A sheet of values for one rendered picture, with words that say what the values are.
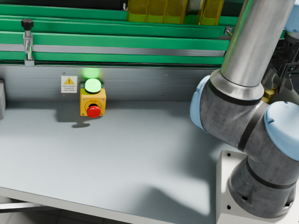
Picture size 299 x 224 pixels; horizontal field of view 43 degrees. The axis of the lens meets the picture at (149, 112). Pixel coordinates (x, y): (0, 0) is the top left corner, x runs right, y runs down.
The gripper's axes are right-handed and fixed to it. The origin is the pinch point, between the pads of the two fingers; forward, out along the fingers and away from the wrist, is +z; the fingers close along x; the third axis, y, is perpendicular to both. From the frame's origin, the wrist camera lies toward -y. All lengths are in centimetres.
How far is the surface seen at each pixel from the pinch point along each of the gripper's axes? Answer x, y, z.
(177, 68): -31.8, -1.9, -5.2
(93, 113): -57, 9, 3
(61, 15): -66, -19, -12
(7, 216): -89, -16, 82
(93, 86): -57, 4, -3
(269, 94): -0.8, 1.8, 1.1
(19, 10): -78, -19, -13
